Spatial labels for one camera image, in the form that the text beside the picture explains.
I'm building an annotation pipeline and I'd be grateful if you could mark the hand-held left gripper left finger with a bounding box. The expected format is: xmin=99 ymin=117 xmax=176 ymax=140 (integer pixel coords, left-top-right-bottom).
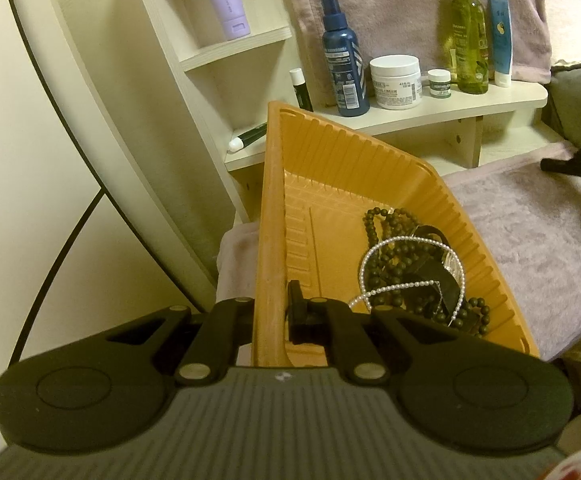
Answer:
xmin=105 ymin=296 xmax=256 ymax=387

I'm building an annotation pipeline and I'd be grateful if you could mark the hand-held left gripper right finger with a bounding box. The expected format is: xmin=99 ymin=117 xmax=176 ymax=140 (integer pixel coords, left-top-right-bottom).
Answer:
xmin=287 ymin=280 xmax=451 ymax=387

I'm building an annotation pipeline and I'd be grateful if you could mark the black case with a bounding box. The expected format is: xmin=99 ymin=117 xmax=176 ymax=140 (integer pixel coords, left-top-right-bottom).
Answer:
xmin=541 ymin=156 xmax=581 ymax=177

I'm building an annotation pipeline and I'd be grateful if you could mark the white pearl necklace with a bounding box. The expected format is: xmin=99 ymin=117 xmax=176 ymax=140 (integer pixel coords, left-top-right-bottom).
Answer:
xmin=347 ymin=234 xmax=467 ymax=323

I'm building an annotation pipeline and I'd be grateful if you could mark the dark bead necklace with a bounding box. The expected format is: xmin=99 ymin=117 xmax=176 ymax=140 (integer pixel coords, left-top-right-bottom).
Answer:
xmin=361 ymin=206 xmax=423 ymax=261

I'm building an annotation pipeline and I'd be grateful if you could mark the orange plastic basket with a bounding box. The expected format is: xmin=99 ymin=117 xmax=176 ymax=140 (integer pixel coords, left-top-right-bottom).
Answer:
xmin=252 ymin=101 xmax=541 ymax=368

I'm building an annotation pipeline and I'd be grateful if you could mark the brown bead necklace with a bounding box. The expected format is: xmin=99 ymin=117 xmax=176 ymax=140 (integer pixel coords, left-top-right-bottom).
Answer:
xmin=370 ymin=240 xmax=495 ymax=338

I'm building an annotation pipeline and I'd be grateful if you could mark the pink fleece blanket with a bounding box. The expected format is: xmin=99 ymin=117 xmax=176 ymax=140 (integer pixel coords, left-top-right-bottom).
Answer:
xmin=218 ymin=137 xmax=581 ymax=366

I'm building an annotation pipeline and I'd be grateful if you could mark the blue white tube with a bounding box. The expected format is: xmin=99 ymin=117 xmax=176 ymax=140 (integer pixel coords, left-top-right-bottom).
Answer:
xmin=487 ymin=0 xmax=513 ymax=87

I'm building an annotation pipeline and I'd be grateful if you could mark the cream wooden shelf unit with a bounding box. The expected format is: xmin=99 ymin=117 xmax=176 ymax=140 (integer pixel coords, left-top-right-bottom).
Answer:
xmin=40 ymin=0 xmax=548 ymax=226

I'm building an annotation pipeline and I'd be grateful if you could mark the green spray bottle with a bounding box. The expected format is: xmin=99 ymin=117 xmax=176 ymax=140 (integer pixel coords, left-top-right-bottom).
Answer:
xmin=443 ymin=0 xmax=490 ymax=95

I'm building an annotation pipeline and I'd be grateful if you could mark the small green white jar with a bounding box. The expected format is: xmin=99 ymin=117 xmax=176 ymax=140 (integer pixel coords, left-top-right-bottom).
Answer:
xmin=427 ymin=69 xmax=453 ymax=98

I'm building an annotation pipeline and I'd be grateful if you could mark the black tube white cap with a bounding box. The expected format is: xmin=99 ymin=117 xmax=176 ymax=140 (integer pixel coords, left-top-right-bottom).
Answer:
xmin=228 ymin=122 xmax=270 ymax=152

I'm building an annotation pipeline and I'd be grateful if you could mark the white cream jar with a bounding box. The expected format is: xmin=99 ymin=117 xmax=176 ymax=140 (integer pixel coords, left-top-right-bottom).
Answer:
xmin=369 ymin=55 xmax=423 ymax=110

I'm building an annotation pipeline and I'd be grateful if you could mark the pink towel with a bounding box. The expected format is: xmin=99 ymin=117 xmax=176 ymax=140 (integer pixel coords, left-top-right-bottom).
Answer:
xmin=276 ymin=0 xmax=553 ymax=91

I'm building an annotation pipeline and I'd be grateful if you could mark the blue spray bottle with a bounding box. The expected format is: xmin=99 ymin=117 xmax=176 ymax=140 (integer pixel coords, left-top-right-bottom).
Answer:
xmin=320 ymin=0 xmax=371 ymax=117

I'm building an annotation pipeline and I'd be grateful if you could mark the cream curved panel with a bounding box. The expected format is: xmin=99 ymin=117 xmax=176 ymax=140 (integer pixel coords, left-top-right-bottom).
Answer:
xmin=0 ymin=0 xmax=221 ymax=311

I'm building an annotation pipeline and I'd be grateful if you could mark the purple tube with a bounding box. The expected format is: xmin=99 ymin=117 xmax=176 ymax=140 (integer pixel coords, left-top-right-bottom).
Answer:
xmin=192 ymin=0 xmax=250 ymax=41

